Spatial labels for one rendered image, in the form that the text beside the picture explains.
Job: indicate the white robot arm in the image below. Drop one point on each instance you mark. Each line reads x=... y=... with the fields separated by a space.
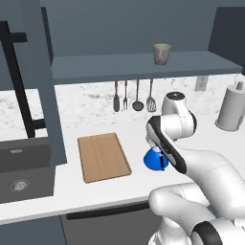
x=210 y=178

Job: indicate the grey dishwasher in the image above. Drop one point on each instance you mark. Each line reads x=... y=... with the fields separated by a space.
x=108 y=229

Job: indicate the dark blue open cabinet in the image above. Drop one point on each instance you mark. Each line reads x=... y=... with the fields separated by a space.
x=127 y=32

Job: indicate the white wall outlet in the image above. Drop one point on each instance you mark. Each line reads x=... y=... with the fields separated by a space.
x=201 y=83

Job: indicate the blue kettle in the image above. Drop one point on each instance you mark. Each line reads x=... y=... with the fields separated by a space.
x=152 y=160

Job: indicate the hanging metal fork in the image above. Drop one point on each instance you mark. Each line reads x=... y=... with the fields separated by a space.
x=125 y=97

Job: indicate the hanging metal ladle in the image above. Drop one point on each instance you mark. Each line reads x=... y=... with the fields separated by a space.
x=138 y=104

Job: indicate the hanging dark spatula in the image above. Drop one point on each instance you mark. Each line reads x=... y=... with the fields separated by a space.
x=116 y=102

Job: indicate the dark blue wall cabinet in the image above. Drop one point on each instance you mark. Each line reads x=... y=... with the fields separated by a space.
x=11 y=54

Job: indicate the hanging slotted turner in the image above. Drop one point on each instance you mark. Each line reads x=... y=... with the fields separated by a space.
x=151 y=103

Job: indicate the dark grey sink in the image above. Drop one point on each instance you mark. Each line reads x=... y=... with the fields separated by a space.
x=25 y=172

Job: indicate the wooden tray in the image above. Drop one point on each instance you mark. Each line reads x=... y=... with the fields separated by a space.
x=103 y=156

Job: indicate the dark blue cabinet door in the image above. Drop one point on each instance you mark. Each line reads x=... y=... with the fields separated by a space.
x=44 y=79
x=228 y=35

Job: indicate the beige mug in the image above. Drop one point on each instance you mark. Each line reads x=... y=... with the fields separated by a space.
x=162 y=55

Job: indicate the dark blue base cupboard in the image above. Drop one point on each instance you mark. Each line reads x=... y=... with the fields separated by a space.
x=32 y=231

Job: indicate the black tap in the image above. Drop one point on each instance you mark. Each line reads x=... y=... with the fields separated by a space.
x=17 y=83

